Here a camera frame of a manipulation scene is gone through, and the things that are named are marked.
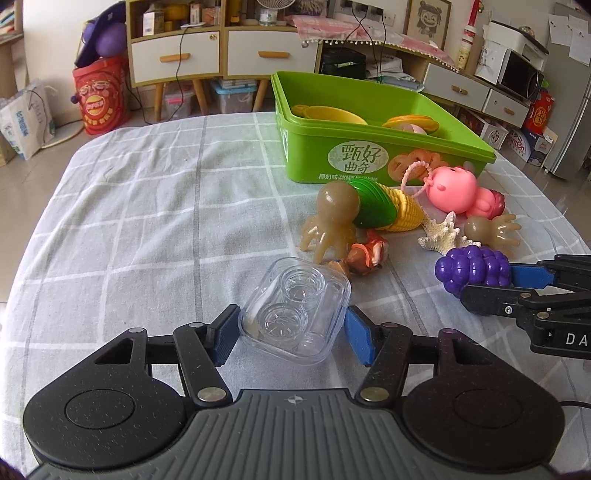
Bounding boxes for grey checked cloth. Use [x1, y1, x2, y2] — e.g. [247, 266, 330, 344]
[0, 111, 591, 467]

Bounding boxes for clear plastic storage bin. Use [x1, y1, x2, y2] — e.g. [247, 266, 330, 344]
[161, 82, 195, 119]

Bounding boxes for yellow toy corn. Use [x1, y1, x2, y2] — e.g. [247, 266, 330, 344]
[348, 179, 426, 232]

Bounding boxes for clear plastic case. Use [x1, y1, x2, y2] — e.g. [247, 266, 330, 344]
[238, 257, 352, 368]

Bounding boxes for orange pumpkin toy lid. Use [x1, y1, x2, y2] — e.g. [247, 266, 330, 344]
[382, 114, 439, 136]

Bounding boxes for white red printed box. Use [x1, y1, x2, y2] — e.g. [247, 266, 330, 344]
[478, 124, 509, 152]

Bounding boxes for wooden shelf cabinet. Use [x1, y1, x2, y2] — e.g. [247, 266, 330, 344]
[126, 0, 227, 123]

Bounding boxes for white paper bag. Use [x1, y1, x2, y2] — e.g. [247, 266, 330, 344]
[0, 78, 56, 160]

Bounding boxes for pink pig toy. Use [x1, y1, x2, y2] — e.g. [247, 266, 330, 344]
[399, 159, 509, 219]

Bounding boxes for small brown-haired figurine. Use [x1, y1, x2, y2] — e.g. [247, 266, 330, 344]
[339, 231, 391, 278]

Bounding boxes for grey refrigerator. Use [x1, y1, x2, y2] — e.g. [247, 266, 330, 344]
[545, 2, 591, 181]

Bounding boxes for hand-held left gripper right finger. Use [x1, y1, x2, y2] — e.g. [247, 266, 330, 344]
[345, 305, 504, 407]

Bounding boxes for white wall sockets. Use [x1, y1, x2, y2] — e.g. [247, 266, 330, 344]
[335, 0, 397, 27]

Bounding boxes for white starfish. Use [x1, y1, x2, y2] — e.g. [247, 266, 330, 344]
[418, 211, 477, 254]

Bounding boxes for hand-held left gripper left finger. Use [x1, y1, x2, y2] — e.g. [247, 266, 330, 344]
[85, 305, 241, 407]

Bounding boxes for brown octopus toy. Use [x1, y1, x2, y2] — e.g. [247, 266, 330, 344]
[464, 213, 522, 257]
[301, 181, 362, 265]

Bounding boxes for black bag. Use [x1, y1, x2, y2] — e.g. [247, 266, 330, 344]
[320, 46, 367, 79]

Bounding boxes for purple toy grapes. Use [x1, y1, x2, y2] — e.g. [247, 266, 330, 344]
[435, 246, 512, 297]

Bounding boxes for small white desk fan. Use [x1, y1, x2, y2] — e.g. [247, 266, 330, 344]
[256, 0, 285, 27]

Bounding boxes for long wooden cabinet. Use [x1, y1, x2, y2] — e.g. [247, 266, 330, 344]
[223, 18, 532, 134]

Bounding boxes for blue-lidded plastic storage bin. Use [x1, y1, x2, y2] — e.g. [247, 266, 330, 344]
[211, 78, 257, 114]

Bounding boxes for red snack box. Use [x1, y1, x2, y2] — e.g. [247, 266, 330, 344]
[524, 90, 556, 136]

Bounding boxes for red printed bucket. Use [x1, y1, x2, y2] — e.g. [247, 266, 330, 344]
[72, 56, 133, 136]

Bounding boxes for white drawer wooden handle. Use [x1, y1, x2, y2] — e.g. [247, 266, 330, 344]
[130, 31, 221, 86]
[482, 88, 530, 128]
[422, 62, 490, 112]
[226, 28, 319, 80]

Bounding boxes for pink tasselled cloth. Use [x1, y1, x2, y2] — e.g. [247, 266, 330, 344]
[284, 14, 462, 73]

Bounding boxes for white round fan base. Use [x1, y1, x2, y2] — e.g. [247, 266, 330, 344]
[44, 121, 82, 149]

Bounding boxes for microwave oven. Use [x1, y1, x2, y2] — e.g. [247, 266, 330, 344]
[499, 48, 546, 102]

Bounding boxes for framed cat picture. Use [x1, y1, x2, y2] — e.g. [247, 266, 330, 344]
[295, 0, 331, 16]

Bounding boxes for yellow toy pot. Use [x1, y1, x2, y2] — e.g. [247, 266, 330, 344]
[292, 104, 369, 127]

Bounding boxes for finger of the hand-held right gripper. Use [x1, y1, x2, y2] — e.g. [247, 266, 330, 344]
[510, 255, 591, 291]
[462, 284, 546, 319]

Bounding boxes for framed cartoon girl picture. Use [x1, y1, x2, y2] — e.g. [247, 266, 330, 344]
[406, 0, 452, 51]

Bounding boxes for green plastic box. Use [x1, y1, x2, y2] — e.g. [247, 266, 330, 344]
[270, 71, 498, 185]

